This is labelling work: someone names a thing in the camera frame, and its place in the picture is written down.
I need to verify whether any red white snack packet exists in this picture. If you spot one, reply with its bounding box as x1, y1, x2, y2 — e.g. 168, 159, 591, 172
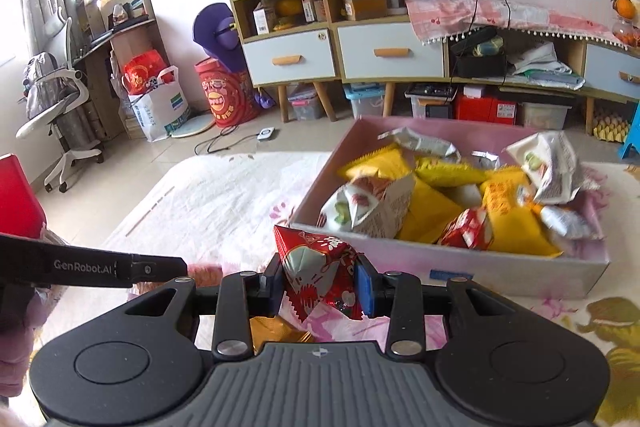
273, 225, 362, 322

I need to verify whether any printed yellow snack packet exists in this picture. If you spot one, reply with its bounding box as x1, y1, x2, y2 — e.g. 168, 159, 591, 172
480, 166, 562, 258

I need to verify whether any silver foil snack packet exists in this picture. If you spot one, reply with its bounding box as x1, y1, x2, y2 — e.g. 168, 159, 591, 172
539, 206, 603, 243

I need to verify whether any plain yellow snack packet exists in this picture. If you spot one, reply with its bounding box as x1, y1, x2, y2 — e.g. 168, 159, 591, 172
337, 144, 463, 244

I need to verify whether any left hand purple glove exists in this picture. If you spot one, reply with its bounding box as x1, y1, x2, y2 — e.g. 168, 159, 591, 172
1, 284, 66, 400

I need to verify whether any golden bar packet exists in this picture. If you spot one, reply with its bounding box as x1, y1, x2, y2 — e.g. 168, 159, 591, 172
250, 317, 314, 355

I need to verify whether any floral bed sheet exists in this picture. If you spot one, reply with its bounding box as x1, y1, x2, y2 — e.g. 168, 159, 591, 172
40, 153, 639, 426

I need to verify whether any white green snack bag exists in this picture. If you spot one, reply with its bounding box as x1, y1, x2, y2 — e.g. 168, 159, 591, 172
317, 174, 414, 239

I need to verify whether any pink cardboard box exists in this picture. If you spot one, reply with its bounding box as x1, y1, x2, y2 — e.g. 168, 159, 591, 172
290, 117, 610, 299

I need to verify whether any white charger puck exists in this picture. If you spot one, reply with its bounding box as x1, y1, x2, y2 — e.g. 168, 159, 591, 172
256, 127, 277, 142

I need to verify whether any white office chair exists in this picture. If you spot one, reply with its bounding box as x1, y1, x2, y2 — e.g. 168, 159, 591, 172
16, 9, 104, 193

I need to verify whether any clear storage bin blue lid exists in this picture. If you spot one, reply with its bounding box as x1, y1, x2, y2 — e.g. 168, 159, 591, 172
343, 83, 385, 119

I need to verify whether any red drum bag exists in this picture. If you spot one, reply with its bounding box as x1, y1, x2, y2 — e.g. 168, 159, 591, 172
194, 57, 260, 128

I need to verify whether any white text snack bag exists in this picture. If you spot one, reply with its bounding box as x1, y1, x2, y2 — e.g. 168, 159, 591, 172
506, 131, 591, 205

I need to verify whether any white shopping bag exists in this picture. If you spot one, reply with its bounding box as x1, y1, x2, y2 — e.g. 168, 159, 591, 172
129, 65, 191, 143

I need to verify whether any red box under cabinet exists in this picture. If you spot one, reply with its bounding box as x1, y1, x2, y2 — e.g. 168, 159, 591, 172
454, 84, 516, 126

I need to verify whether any red gift bag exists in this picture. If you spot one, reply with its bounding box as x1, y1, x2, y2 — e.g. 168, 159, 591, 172
122, 49, 176, 96

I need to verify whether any black open case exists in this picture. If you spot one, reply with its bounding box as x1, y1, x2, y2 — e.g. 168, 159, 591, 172
449, 26, 509, 79

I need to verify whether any purple plush toy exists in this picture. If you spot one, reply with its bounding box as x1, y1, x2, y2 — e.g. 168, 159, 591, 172
193, 3, 270, 113

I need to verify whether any yellow egg carton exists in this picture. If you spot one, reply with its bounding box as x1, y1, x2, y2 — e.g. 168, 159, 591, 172
591, 109, 631, 144

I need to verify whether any blue plastic stool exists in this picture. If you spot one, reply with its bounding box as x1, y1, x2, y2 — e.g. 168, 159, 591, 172
618, 103, 640, 160

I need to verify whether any pink floral cloth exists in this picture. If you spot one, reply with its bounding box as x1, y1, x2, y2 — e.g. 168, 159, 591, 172
406, 0, 629, 51

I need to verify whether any wooden TV cabinet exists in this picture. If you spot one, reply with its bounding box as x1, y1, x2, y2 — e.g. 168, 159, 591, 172
231, 0, 639, 121

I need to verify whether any orange fruit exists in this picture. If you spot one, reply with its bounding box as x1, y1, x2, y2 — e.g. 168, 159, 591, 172
611, 0, 637, 20

